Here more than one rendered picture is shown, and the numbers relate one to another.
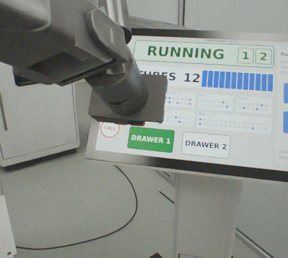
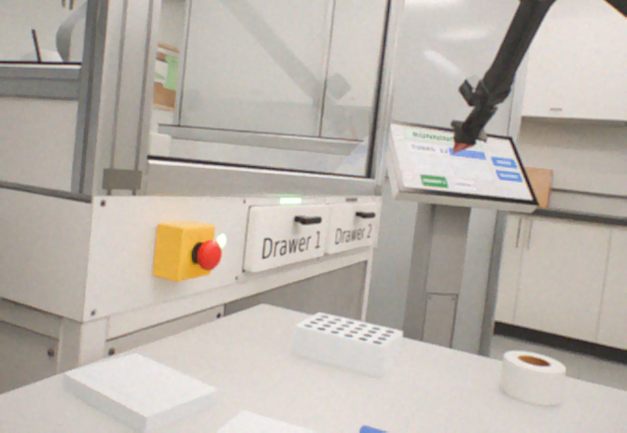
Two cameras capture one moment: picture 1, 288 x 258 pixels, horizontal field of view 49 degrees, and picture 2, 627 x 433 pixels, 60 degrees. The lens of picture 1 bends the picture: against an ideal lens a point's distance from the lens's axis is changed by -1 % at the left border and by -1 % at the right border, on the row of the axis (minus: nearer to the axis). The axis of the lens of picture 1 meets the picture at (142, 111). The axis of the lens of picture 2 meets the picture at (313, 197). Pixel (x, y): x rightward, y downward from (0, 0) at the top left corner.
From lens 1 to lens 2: 1.42 m
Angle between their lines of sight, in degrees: 34
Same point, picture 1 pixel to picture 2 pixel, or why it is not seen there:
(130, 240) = not seen: hidden behind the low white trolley
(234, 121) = (474, 174)
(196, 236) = (440, 272)
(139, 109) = (479, 134)
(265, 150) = (494, 188)
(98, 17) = not seen: hidden behind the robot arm
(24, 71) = (493, 95)
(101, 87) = (491, 111)
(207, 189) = (450, 230)
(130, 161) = (427, 192)
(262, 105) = (484, 166)
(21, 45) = (506, 84)
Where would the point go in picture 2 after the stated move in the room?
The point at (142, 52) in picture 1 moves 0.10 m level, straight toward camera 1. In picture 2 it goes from (410, 134) to (429, 134)
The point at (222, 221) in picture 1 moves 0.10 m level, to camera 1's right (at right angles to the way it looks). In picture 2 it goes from (458, 257) to (479, 257)
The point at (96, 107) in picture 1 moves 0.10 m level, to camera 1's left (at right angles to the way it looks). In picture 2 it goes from (459, 132) to (432, 128)
